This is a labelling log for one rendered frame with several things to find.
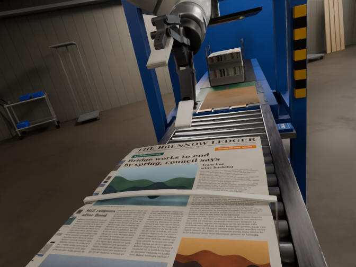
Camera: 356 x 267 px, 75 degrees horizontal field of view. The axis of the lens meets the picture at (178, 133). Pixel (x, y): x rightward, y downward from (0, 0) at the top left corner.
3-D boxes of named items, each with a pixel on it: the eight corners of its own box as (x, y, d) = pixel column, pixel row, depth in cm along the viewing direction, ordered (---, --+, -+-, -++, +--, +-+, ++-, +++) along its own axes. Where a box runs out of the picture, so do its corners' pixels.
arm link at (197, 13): (210, 35, 56) (209, 49, 53) (175, 43, 59) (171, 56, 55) (202, -4, 50) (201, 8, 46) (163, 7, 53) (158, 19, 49)
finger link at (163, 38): (169, 32, 38) (163, 13, 35) (165, 49, 35) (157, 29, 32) (161, 34, 38) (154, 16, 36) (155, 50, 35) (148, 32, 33)
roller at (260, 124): (267, 133, 110) (266, 123, 108) (174, 141, 124) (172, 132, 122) (266, 129, 115) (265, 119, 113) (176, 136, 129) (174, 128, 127)
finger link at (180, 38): (190, 47, 46) (189, 39, 46) (174, 33, 36) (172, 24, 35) (172, 51, 47) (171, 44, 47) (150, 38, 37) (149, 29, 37)
